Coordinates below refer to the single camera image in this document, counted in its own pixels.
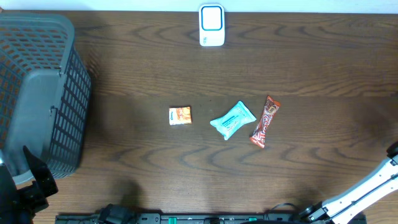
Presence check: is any orange small box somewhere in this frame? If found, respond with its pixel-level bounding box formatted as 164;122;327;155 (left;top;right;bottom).
169;106;192;126

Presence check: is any teal white wipes packet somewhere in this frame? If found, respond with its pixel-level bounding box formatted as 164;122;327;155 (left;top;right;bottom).
210;101;256;141

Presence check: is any red patterned packet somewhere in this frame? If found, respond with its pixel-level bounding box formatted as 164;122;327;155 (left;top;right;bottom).
249;96;280;148

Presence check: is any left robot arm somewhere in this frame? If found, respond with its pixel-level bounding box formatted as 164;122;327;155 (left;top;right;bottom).
1;146;137;224

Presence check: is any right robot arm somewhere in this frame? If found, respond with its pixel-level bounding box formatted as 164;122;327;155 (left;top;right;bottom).
299;142;397;224

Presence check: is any white barcode scanner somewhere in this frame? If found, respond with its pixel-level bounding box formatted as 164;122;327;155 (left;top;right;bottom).
199;4;225;47

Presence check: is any grey plastic mesh basket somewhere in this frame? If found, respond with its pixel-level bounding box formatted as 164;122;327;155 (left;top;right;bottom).
1;12;91;184

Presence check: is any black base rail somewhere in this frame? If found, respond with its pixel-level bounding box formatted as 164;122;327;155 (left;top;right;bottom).
55;212;368;224

